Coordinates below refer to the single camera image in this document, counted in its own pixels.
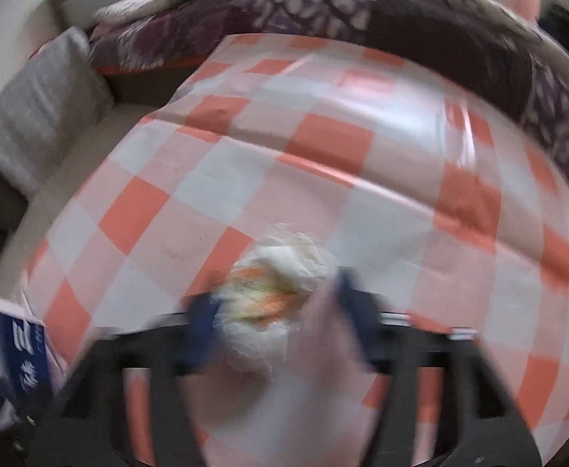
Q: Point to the blue white box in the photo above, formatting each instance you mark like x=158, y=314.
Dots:
x=24, y=350

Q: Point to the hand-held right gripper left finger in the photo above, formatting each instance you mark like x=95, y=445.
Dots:
x=201, y=333

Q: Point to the purple patterned blanket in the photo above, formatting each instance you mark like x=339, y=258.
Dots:
x=411, y=34

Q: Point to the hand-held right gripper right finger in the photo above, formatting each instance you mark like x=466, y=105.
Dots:
x=358, y=323

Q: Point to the white plastic wrapper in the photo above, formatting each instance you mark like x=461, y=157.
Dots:
x=274, y=292

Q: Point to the grey pillow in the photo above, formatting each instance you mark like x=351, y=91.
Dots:
x=41, y=107

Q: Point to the bed with grey sheet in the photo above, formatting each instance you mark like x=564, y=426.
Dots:
x=45, y=214

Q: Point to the orange white checked tablecloth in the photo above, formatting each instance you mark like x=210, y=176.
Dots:
x=284, y=165

